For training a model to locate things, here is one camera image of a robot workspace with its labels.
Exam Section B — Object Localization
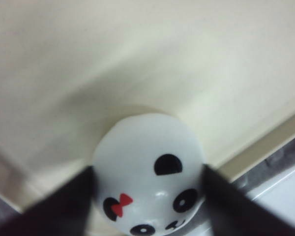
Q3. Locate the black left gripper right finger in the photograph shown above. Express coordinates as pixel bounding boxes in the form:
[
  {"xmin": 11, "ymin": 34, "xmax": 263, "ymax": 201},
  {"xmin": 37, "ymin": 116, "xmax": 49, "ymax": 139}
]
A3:
[{"xmin": 202, "ymin": 164, "xmax": 295, "ymax": 236}]

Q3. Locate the beige plastic tray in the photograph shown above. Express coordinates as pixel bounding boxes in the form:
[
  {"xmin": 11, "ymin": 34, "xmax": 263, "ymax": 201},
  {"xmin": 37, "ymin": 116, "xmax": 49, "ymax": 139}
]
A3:
[{"xmin": 0, "ymin": 0, "xmax": 295, "ymax": 236}]

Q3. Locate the white panda bun tray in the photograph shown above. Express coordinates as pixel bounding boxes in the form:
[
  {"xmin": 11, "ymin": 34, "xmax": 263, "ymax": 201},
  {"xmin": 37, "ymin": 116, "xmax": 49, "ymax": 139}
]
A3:
[{"xmin": 93, "ymin": 113, "xmax": 204, "ymax": 236}]

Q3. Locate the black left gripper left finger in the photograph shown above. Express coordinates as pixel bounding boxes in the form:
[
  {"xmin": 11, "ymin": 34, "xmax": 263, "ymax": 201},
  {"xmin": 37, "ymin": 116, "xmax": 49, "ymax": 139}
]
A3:
[{"xmin": 0, "ymin": 167, "xmax": 93, "ymax": 236}]

